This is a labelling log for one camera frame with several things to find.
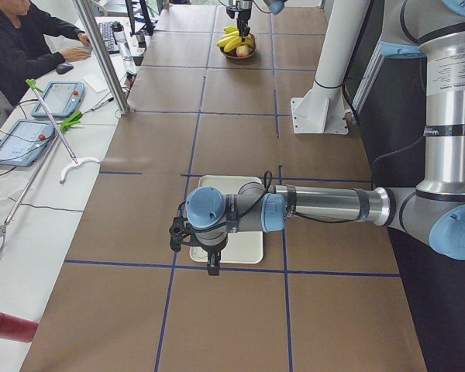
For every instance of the black keyboard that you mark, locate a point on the black keyboard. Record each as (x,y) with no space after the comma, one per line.
(105,29)

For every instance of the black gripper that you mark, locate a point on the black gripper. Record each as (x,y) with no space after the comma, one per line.
(211,250)
(242,15)

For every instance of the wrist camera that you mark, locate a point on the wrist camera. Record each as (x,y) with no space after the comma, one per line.
(178,233)
(231,11)

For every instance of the aluminium frame post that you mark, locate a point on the aluminium frame post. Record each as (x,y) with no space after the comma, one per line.
(108,71)

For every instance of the computer mouse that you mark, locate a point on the computer mouse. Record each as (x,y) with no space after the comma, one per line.
(64,68)

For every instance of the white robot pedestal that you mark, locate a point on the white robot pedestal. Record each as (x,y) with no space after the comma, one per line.
(321,110)

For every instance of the yellow banana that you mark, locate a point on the yellow banana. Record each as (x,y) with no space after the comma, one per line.
(224,40)
(232,44)
(231,30)

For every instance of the long reacher grabber tool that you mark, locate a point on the long reacher grabber tool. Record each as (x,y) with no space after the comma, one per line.
(58,128)

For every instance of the teach pendant near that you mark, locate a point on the teach pendant near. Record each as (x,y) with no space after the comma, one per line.
(25,141)

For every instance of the seated person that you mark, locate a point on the seated person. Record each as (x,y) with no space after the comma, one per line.
(24,53)

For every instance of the brown wicker basket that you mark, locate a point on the brown wicker basket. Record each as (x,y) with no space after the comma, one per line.
(250,41)

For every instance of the pale red apple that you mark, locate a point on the pale red apple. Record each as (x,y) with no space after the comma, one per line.
(243,51)

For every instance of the red cylinder bottle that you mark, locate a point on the red cylinder bottle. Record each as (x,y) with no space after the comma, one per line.
(17,329)

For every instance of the teach pendant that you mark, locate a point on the teach pendant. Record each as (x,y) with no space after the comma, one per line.
(25,141)
(63,97)

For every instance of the white bear tray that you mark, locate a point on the white bear tray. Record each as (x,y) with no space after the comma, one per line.
(236,247)

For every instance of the teach pendant far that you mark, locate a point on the teach pendant far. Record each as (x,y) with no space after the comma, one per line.
(63,97)

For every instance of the clear water bottle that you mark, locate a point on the clear water bottle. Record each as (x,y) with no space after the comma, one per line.
(121,41)

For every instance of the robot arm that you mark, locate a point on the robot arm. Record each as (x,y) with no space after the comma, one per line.
(274,6)
(432,212)

